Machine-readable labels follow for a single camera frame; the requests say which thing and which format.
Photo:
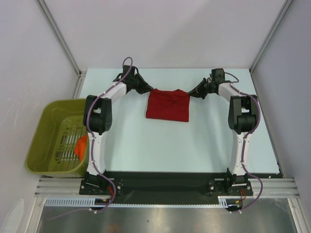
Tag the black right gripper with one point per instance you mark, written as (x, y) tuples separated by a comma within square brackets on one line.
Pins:
[(202, 87)]

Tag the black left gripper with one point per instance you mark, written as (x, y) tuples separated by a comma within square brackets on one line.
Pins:
[(145, 87)]

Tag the red t shirt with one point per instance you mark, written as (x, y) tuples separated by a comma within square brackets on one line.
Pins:
[(168, 105)]

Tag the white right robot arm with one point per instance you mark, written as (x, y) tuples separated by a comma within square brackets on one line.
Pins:
[(243, 119)]

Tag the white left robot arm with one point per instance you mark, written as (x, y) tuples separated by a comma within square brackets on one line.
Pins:
[(98, 114)]

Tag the orange garment in basket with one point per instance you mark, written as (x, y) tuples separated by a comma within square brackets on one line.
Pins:
[(81, 147)]

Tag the olive green plastic basket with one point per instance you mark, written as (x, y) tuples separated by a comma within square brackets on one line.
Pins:
[(51, 152)]

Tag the left aluminium corner post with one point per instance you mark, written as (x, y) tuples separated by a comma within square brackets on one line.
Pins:
[(47, 14)]

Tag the aluminium corner post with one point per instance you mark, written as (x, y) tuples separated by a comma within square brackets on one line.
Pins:
[(271, 34), (47, 14)]

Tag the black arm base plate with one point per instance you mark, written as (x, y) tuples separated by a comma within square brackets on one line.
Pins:
[(171, 186)]

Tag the aluminium front frame rail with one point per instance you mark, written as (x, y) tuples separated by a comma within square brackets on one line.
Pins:
[(272, 188)]

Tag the right aluminium corner post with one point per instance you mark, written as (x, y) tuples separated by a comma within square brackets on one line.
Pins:
[(271, 34)]

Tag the white slotted cable duct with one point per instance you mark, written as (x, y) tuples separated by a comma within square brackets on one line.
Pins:
[(101, 202)]

